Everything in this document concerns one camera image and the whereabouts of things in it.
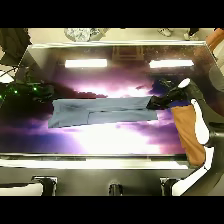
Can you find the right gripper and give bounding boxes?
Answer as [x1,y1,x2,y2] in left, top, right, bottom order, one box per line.
[145,94,172,111]

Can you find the grey-blue garment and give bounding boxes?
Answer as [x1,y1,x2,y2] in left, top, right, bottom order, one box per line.
[47,95,160,129]

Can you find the brown garment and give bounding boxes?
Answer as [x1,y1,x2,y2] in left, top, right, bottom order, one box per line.
[170,103,207,168]

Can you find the grey garment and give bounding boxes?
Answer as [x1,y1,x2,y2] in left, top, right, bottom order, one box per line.
[208,63,224,93]

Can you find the person's legs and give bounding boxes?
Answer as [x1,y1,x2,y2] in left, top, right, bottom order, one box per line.
[157,28,201,42]

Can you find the orange garment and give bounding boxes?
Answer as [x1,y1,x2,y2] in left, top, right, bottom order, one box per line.
[205,28,224,52]

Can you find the heap of clothes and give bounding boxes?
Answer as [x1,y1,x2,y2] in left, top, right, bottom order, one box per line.
[63,28,102,43]

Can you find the silver frame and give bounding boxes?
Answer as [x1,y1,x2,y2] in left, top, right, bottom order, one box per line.
[0,153,224,197]

